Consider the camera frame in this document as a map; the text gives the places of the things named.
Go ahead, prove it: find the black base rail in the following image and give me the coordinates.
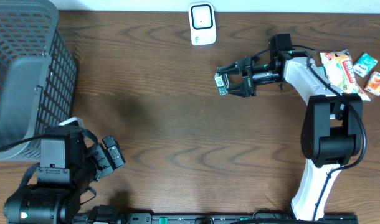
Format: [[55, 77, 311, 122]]
[[74, 212, 359, 224]]

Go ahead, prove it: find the orange tissue pack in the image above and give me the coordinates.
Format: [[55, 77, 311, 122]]
[[364, 72, 380, 96]]

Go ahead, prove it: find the white barcode scanner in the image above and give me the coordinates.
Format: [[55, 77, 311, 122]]
[[188, 2, 217, 46]]

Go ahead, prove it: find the grey plastic shopping basket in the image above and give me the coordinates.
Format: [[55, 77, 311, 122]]
[[0, 1, 77, 161]]

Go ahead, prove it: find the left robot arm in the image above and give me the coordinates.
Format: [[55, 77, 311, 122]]
[[4, 117, 125, 223]]

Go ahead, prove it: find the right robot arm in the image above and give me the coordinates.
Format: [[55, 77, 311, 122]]
[[214, 34, 366, 222]]

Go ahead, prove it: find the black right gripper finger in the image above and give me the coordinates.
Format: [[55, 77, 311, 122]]
[[223, 76, 249, 97], [216, 59, 244, 75]]

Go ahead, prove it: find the green tissue pack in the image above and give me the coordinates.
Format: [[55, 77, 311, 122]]
[[353, 53, 378, 78]]

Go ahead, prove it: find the white blue snack bag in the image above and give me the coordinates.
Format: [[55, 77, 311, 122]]
[[320, 49, 371, 101]]

